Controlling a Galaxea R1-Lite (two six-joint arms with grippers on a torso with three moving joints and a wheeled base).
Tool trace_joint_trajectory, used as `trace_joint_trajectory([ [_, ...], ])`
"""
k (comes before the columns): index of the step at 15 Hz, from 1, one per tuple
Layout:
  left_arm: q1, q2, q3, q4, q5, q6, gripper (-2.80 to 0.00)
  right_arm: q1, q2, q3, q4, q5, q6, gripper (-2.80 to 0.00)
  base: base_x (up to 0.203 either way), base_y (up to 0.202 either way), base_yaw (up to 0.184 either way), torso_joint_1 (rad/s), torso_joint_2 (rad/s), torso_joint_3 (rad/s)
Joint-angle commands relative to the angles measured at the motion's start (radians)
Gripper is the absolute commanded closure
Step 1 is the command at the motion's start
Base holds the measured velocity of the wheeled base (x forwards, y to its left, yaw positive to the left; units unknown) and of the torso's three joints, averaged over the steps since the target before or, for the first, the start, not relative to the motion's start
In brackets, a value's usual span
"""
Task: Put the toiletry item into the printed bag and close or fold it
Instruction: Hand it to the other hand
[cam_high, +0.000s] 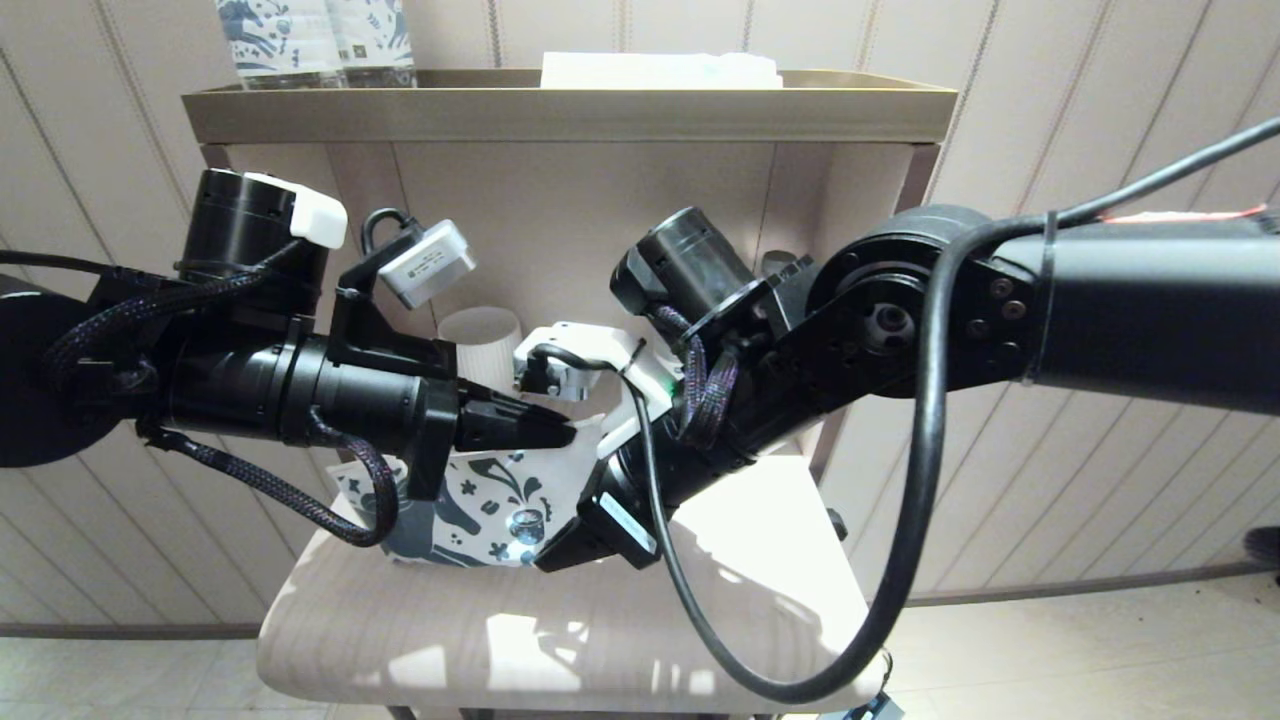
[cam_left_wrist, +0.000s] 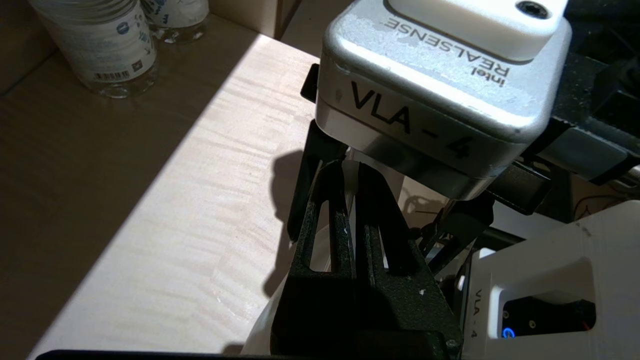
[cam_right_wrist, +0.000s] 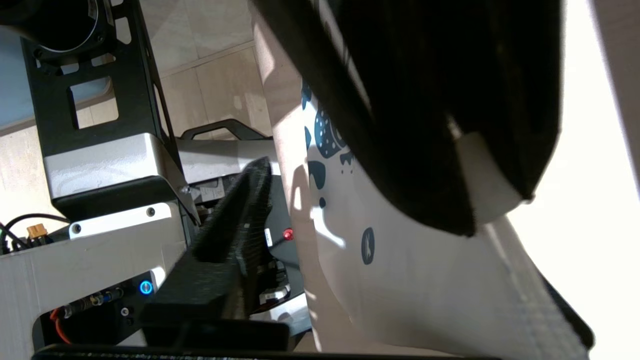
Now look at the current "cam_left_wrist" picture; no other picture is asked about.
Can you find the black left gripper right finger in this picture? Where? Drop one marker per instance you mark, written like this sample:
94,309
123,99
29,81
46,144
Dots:
400,310

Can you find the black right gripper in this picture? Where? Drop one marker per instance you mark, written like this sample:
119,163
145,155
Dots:
312,165

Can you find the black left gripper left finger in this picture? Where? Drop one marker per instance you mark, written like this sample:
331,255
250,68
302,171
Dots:
325,300

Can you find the white blue horse print bag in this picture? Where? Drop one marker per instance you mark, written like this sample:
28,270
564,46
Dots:
351,195

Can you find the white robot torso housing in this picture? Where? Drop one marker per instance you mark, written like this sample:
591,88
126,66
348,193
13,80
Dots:
550,280

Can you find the beige wooden shelf cabinet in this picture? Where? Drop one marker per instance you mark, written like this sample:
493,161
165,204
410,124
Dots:
150,200

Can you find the clear water bottle black cap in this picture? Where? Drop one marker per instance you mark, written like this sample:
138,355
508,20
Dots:
105,45
175,17

